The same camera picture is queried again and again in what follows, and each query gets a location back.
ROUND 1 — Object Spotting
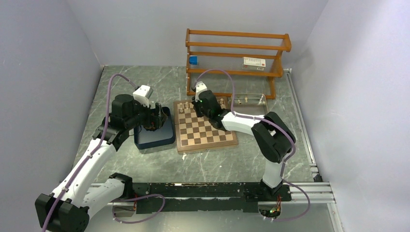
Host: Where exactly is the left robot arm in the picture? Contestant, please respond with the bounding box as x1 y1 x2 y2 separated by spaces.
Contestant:
35 94 167 232

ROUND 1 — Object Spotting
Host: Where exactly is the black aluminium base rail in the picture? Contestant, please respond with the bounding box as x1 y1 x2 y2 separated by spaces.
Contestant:
58 181 336 214

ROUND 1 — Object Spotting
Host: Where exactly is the dark blue tray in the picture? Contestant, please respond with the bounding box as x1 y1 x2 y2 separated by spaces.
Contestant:
133 107 176 150

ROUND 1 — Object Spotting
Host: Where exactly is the blue box on shelf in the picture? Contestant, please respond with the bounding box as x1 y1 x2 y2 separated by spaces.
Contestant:
188 56 198 65

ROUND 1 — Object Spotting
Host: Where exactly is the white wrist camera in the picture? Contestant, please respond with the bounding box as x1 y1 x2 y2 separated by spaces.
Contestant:
132 85 153 108
194 81 207 102

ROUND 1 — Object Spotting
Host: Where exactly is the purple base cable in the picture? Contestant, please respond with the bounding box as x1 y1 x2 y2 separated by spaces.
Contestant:
112 193 166 224

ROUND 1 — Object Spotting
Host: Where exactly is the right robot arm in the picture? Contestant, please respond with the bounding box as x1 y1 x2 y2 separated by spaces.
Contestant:
191 90 296 200

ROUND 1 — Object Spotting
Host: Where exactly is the white red box on shelf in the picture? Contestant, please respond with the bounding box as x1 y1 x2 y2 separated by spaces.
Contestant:
243 57 266 69

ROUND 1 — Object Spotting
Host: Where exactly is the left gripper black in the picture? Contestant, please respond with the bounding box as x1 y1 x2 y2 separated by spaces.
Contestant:
125 97 167 130

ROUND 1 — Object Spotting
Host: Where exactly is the wooden chessboard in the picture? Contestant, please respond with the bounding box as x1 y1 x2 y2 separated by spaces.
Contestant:
173 100 238 153

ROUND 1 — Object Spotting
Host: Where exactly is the orange wooden shelf rack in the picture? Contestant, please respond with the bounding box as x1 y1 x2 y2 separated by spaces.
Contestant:
185 29 292 99

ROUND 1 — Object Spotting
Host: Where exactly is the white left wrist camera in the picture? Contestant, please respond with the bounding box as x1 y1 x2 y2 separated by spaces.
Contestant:
132 85 153 108

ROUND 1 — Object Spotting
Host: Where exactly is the pile of brown chess pieces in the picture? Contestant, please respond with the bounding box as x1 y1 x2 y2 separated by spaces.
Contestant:
144 127 157 131

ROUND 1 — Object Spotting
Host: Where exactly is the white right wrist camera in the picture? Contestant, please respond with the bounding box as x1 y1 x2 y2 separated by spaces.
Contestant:
194 81 207 102

